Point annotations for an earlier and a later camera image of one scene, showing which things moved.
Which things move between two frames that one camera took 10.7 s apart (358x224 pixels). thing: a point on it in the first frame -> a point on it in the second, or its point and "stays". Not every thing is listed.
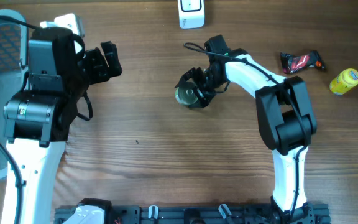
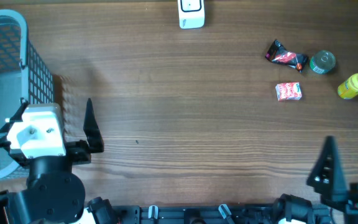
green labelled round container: x=186 y=95 -> x=322 y=61
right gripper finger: x=196 y=74 -> x=327 y=177
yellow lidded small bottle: x=345 y=81 -> x=353 y=85
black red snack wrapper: x=291 y=63 -> x=277 y=53
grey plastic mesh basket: x=3 y=55 stays
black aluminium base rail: x=308 y=213 stays
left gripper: x=101 y=73 -> x=81 y=150
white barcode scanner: x=191 y=14 stays
